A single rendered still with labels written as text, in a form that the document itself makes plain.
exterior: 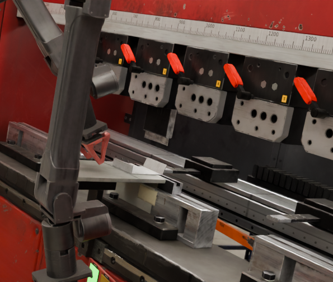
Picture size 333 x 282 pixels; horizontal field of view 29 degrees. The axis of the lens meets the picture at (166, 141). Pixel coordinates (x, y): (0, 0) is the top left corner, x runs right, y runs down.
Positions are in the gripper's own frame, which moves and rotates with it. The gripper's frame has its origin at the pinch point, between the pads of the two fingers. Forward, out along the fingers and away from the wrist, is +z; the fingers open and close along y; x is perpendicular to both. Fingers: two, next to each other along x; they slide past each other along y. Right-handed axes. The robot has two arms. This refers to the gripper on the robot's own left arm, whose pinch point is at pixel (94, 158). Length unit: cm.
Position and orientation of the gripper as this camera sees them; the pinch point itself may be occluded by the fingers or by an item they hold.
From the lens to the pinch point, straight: 158.3
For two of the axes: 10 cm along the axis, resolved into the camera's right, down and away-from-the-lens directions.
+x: -7.7, 4.1, -4.9
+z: 2.0, 8.8, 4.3
